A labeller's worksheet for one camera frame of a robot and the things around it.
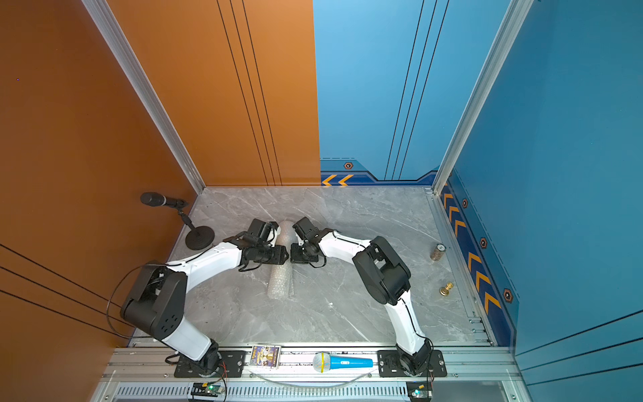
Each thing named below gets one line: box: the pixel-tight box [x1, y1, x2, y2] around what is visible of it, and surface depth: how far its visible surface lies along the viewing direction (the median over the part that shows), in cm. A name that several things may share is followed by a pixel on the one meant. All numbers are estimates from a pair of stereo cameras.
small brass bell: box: [439, 282, 454, 297], surface depth 88 cm
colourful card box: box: [249, 345, 282, 369], surface depth 75 cm
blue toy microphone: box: [312, 350, 374, 374], surface depth 73 cm
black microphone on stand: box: [139, 191, 216, 251], surface depth 101 cm
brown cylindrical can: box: [429, 242, 448, 263], surface depth 94 cm
